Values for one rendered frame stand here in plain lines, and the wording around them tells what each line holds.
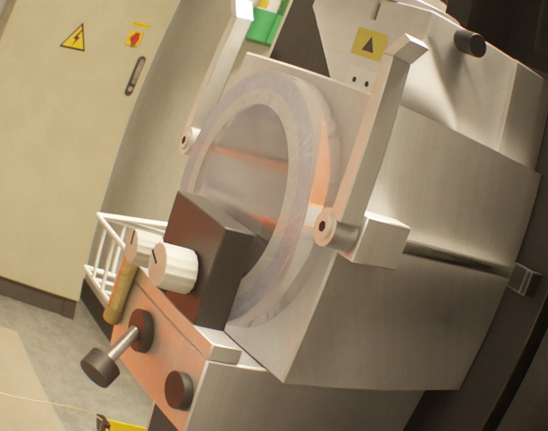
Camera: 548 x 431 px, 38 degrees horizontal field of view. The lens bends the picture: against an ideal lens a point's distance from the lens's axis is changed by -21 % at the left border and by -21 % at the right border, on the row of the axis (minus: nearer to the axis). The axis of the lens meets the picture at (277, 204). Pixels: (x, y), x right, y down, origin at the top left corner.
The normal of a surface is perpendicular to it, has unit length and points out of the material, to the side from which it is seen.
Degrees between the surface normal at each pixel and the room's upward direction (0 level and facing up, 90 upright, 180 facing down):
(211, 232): 90
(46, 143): 90
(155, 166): 90
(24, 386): 0
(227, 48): 90
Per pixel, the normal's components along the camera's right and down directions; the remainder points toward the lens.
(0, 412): 0.33, -0.93
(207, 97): 0.44, 0.29
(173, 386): -0.84, -0.22
